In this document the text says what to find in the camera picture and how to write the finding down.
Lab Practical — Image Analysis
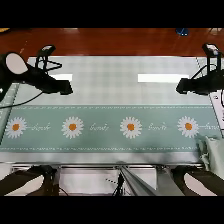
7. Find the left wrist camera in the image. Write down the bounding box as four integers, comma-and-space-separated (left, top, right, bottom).
35, 44, 63, 74

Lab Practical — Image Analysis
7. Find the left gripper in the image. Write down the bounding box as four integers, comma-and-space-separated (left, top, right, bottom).
46, 78, 74, 96

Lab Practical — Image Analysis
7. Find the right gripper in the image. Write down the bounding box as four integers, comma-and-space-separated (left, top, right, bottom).
175, 77, 202, 96

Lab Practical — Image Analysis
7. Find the silver frame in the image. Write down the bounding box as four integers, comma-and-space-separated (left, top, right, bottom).
0, 161, 224, 197

